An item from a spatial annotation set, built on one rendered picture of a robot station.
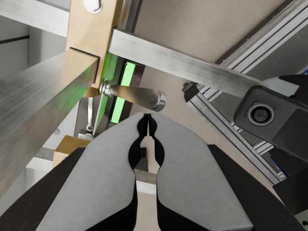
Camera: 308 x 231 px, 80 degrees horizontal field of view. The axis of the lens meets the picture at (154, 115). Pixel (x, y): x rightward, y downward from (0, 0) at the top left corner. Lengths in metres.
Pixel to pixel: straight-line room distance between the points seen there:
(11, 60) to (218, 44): 0.98
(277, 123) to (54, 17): 0.27
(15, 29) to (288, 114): 0.51
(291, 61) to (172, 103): 0.67
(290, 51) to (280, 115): 0.93
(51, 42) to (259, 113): 0.49
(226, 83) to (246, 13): 0.95
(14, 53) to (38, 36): 0.07
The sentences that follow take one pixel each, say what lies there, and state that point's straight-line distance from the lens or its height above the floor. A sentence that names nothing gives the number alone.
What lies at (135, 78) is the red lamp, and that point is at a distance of 0.43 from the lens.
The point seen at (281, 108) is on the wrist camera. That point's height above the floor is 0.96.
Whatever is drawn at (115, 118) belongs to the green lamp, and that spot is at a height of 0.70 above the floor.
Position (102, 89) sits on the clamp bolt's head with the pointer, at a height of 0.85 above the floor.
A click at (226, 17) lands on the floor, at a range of 1.19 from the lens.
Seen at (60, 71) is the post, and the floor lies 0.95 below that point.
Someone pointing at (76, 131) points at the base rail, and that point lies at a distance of 0.53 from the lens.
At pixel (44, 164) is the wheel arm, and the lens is 0.40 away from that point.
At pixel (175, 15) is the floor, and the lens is 1.12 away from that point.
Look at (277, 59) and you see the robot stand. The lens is 1.11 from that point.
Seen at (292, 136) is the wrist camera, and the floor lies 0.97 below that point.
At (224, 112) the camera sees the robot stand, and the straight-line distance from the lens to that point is 1.11.
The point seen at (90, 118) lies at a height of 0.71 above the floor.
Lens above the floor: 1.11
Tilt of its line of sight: 61 degrees down
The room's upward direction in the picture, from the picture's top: 178 degrees clockwise
